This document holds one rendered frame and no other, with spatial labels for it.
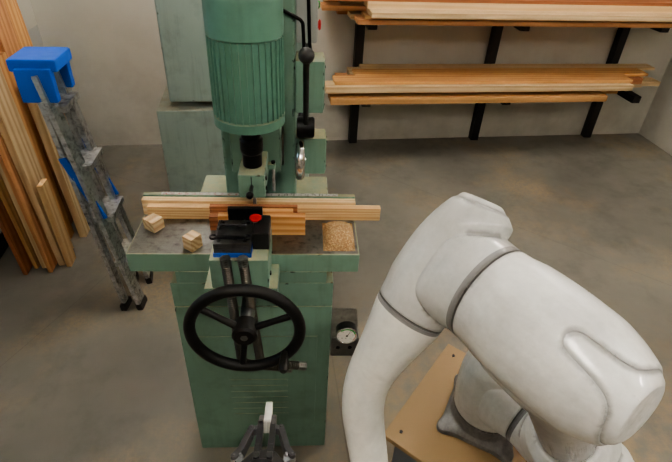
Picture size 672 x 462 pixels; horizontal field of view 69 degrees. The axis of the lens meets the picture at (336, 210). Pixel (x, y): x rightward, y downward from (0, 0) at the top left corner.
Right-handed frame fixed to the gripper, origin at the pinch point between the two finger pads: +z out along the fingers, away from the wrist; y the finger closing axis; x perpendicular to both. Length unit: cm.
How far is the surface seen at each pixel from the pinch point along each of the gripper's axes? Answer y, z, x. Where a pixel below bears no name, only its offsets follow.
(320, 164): -12, 52, -49
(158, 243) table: 31, 30, -30
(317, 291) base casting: -11.3, 30.8, -16.6
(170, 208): 30, 39, -38
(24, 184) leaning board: 121, 133, -25
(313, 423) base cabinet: -11, 52, 42
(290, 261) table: -3.9, 27.0, -26.7
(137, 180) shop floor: 103, 231, -9
